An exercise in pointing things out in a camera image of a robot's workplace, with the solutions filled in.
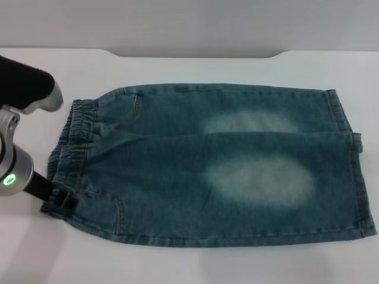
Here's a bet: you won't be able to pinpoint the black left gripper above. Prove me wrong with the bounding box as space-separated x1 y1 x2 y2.
25 170 79 211

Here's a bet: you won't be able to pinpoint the blue denim shorts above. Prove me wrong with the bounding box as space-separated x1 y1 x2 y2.
40 83 373 247

